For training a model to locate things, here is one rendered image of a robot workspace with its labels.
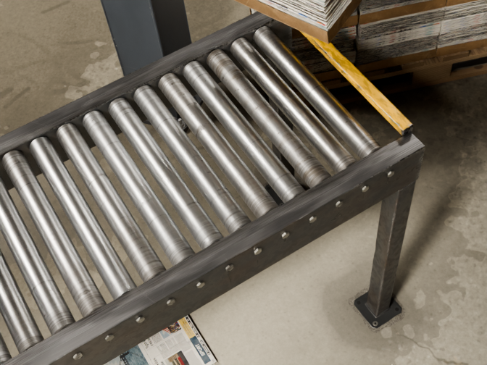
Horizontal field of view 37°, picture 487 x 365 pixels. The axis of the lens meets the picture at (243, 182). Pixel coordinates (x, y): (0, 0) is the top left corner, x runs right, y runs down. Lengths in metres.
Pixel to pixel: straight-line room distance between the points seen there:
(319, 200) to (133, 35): 1.12
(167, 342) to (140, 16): 0.99
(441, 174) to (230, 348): 0.91
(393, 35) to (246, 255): 1.26
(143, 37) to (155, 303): 1.19
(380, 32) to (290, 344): 1.04
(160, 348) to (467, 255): 0.98
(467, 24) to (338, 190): 1.23
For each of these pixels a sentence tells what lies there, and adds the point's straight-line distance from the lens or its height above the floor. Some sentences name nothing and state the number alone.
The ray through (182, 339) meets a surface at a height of 0.01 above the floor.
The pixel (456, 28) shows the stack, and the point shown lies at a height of 0.27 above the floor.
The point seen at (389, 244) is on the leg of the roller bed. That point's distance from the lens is 1.83.
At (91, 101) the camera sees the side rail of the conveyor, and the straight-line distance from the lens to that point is 1.69.
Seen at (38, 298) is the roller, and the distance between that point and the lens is 1.45.
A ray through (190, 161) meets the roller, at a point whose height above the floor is 0.80.
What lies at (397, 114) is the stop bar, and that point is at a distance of 1.57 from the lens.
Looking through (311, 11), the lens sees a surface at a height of 1.02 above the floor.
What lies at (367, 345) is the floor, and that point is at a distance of 2.18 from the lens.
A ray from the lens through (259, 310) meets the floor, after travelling 2.22.
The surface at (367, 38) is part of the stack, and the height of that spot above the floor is 0.30.
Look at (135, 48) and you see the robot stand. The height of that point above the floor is 0.34.
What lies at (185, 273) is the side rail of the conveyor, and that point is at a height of 0.80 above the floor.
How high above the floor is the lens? 2.02
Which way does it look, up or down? 55 degrees down
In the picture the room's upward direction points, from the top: 8 degrees counter-clockwise
